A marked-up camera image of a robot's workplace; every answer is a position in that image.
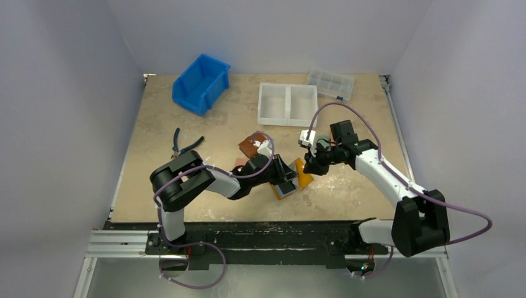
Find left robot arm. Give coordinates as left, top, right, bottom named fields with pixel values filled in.
left=149, top=150, right=299, bottom=254

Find purple cable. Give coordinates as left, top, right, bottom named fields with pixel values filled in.
left=306, top=101, right=493, bottom=281
left=153, top=131, right=276, bottom=291

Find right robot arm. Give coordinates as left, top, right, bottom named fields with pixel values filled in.
left=298, top=120, right=450, bottom=257

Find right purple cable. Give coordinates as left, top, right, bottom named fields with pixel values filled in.
left=306, top=101, right=493, bottom=281

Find green card holder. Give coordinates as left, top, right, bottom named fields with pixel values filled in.
left=316, top=135, right=331, bottom=148

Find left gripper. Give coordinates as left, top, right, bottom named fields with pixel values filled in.
left=250, top=154, right=298, bottom=188

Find pink card holder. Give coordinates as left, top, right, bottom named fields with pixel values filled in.
left=232, top=157, right=249, bottom=176

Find brown leather card holder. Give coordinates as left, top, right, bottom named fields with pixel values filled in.
left=238, top=133, right=266, bottom=159

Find blue plastic bin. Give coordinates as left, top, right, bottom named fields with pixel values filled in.
left=172, top=54, right=230, bottom=117

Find white two-compartment tray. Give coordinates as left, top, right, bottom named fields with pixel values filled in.
left=257, top=83, right=318, bottom=127

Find dark credit card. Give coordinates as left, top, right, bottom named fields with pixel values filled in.
left=274, top=181, right=297, bottom=199

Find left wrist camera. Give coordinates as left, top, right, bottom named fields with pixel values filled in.
left=252, top=139, right=274, bottom=158

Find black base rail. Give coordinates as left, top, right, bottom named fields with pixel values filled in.
left=145, top=218, right=389, bottom=273

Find orange card holder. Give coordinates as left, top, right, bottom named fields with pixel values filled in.
left=272, top=158, right=314, bottom=200

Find blue handled pliers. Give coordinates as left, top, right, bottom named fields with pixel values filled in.
left=170, top=127, right=205, bottom=161

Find clear plastic organizer box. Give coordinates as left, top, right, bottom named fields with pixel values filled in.
left=307, top=68, right=355, bottom=102

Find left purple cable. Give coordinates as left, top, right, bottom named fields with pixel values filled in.
left=153, top=131, right=276, bottom=291

